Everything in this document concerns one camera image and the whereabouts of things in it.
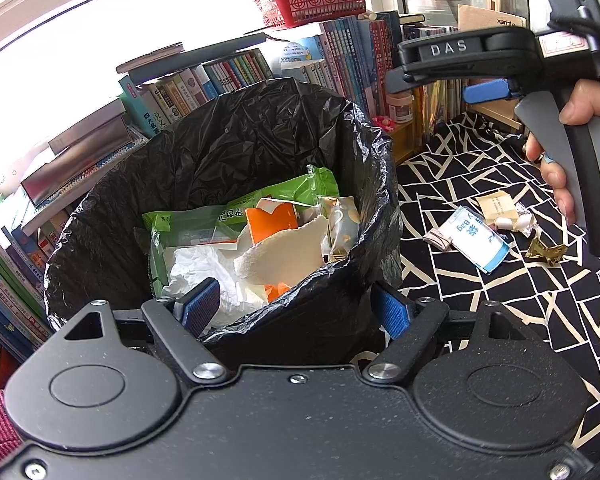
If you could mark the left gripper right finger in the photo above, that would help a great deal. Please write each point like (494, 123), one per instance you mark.
(411, 326)

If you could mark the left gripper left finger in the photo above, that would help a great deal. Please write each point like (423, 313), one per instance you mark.
(177, 324)

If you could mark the white blue paper packet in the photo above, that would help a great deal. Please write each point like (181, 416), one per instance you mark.
(468, 234)

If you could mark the beige candy wrapper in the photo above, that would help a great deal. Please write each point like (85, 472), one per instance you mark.
(503, 214)

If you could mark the gold foil wrapper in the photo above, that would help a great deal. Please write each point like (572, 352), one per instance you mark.
(552, 255)

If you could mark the row of blue books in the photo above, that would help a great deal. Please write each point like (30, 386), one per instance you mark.
(352, 57)

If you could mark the stacked books at left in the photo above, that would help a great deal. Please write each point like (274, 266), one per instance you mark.
(69, 166)

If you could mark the row of leaning books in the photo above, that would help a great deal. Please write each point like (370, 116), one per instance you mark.
(161, 103)

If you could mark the person right hand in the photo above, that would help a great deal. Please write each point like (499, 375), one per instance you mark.
(583, 104)

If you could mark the brown kraft sketchbook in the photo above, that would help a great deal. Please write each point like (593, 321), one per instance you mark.
(473, 17)

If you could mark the small white lidded jar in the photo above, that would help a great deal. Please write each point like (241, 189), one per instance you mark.
(401, 107)

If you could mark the green plastic wrapper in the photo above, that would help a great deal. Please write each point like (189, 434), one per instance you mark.
(220, 225)

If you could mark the black trash bag bin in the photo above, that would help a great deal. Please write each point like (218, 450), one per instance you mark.
(243, 141)

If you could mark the wooden desk shelf organizer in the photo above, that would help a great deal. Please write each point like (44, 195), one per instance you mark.
(407, 140)

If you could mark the black white geometric tablecloth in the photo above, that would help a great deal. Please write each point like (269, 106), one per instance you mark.
(467, 158)

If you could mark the red flower ornament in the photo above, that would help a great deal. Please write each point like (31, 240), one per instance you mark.
(385, 123)

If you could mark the orange snack wrapper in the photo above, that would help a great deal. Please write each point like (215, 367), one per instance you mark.
(270, 217)

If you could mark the dark flat book on top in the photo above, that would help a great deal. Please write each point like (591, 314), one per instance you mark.
(177, 62)

